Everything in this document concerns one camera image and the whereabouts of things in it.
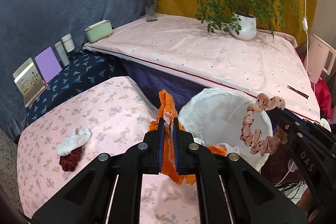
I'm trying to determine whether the pink floral round tablecloth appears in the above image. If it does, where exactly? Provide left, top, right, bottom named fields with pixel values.
left=17, top=77, right=199, bottom=223

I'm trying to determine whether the dark purple hanging cloth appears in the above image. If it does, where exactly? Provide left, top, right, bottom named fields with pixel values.
left=122, top=60, right=205, bottom=112

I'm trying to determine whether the blue-grey backdrop blanket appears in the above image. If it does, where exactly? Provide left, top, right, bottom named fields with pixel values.
left=1, top=0, right=145, bottom=139

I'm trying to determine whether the small crumpled white tissue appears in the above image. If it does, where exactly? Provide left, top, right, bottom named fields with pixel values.
left=56, top=127, right=92, bottom=156

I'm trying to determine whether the white lamp cord switch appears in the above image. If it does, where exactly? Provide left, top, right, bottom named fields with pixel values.
left=291, top=0, right=310, bottom=57

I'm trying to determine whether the white cosmetic jar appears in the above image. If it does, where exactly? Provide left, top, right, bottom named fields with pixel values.
left=61, top=34, right=75, bottom=53

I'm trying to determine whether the white cosmetic tube bottle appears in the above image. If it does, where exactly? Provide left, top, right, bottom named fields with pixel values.
left=55, top=41, right=70, bottom=67

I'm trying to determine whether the mint green tissue box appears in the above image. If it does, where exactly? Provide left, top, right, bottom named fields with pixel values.
left=84, top=20, right=113, bottom=43

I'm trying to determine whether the white gold gift box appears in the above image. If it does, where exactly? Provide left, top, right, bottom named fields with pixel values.
left=13, top=57, right=47, bottom=107

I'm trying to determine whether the dark red velvet scrunchie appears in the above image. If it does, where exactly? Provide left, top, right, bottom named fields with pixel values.
left=59, top=147, right=82, bottom=172

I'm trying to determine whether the navy floral cloth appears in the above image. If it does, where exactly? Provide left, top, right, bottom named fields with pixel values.
left=26, top=51, right=126, bottom=125

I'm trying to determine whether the orange plastic bag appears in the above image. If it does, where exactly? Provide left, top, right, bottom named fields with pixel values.
left=148, top=90, right=196, bottom=185
left=206, top=145, right=227, bottom=156

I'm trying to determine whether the pale pink printed table cover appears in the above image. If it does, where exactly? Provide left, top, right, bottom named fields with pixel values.
left=83, top=14, right=320, bottom=122

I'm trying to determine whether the round bin white liner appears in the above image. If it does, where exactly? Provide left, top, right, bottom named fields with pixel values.
left=178, top=88, right=269, bottom=171

